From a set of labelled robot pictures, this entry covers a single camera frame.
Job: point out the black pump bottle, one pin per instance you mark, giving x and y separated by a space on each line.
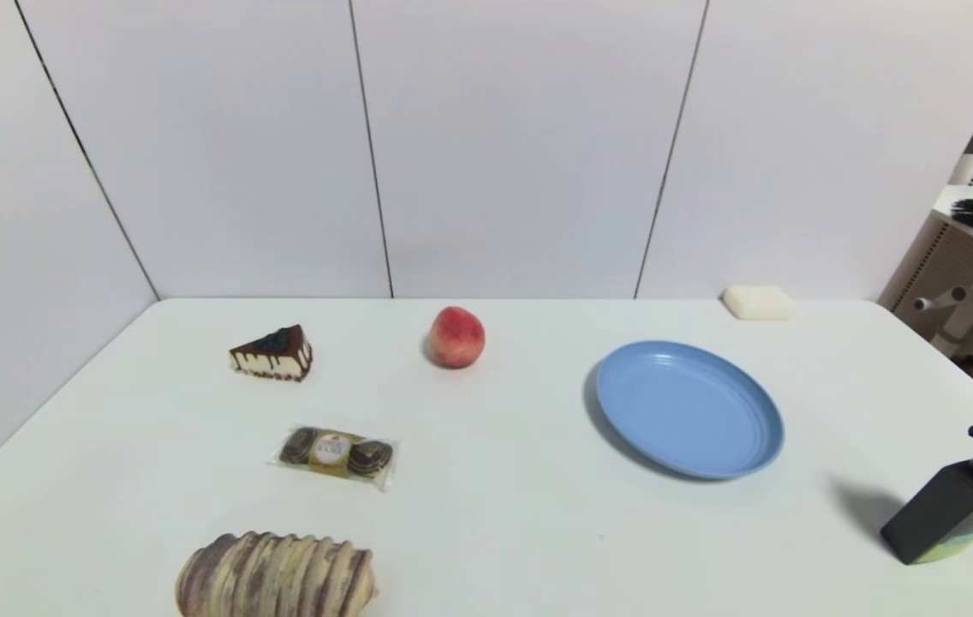
949 514

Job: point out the blue plastic plate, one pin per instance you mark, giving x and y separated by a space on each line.
692 411

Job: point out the red peach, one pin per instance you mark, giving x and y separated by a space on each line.
456 338

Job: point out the chocolate candy pack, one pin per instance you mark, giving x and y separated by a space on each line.
334 454

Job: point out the chocolate cake slice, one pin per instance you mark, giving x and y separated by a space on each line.
272 353

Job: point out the white soap bar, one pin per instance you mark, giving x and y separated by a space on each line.
759 302

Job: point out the striped bread loaf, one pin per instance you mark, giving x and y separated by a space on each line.
272 578

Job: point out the beige perforated panel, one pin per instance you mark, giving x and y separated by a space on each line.
940 266

